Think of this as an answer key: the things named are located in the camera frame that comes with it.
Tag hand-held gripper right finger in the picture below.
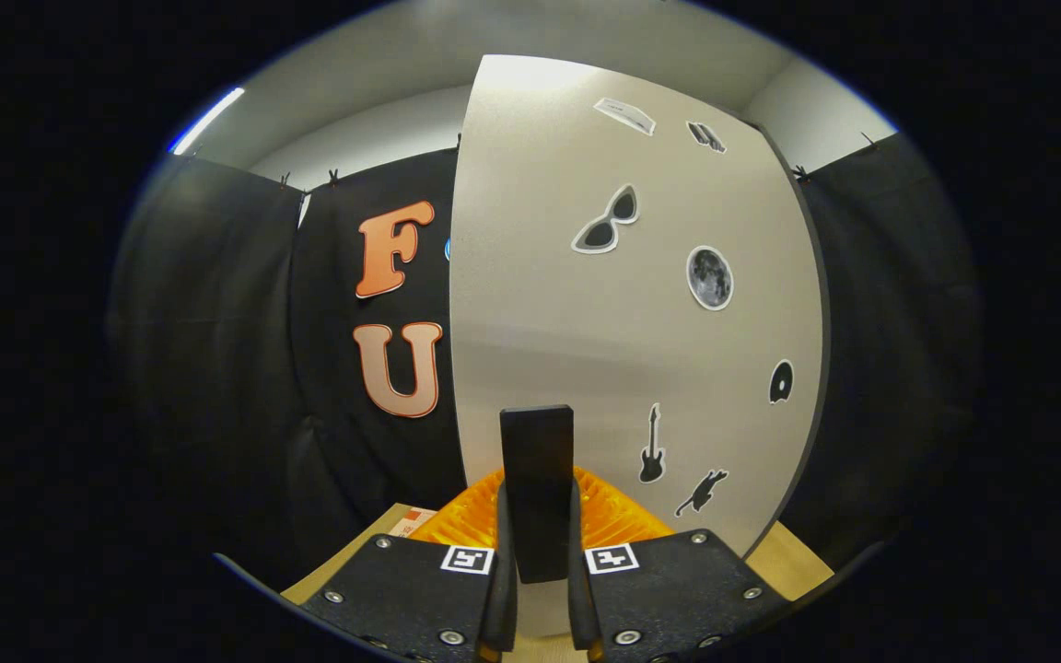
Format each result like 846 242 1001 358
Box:
567 468 789 663

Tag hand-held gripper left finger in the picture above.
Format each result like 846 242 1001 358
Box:
298 468 519 663

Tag beige shoe cabinet door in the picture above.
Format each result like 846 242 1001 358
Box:
449 53 828 636

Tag beige cover book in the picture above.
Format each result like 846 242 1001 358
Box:
388 505 439 540

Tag black backdrop cloth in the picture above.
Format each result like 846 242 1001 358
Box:
107 129 983 590

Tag row of black clips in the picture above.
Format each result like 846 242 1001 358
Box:
277 132 881 190

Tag narrow ceiling light strip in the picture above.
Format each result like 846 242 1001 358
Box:
169 87 246 156

